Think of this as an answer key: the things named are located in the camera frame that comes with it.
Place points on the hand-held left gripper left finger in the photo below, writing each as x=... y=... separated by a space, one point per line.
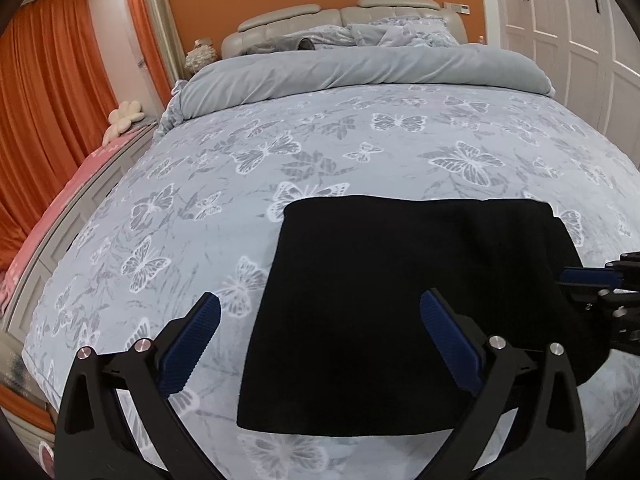
x=192 y=345

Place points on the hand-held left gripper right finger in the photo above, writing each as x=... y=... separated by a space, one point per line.
x=450 y=345

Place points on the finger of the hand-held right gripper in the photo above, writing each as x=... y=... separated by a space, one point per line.
x=580 y=276
x=597 y=299

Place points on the black pants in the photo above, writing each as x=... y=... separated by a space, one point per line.
x=375 y=285

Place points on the pink bench mat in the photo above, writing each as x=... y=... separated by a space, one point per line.
x=60 y=200

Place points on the cream cushion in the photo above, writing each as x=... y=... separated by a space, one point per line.
x=114 y=134

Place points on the white flower cushion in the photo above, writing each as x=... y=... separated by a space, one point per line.
x=126 y=114

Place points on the white wardrobe doors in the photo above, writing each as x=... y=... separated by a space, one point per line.
x=565 y=35

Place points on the wide orange curtain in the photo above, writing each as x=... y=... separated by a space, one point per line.
x=50 y=110

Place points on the butterfly print pillow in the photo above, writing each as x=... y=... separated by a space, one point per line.
x=367 y=34
x=425 y=32

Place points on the grey duvet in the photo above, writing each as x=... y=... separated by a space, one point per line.
x=350 y=70

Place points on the grey rolled blanket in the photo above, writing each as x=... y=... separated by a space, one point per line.
x=295 y=42

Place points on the narrow orange curtain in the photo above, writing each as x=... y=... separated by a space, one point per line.
x=145 y=25

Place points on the beige padded headboard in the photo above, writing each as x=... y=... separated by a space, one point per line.
x=285 y=20

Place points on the white wall control panel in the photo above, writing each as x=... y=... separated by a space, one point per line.
x=456 y=7

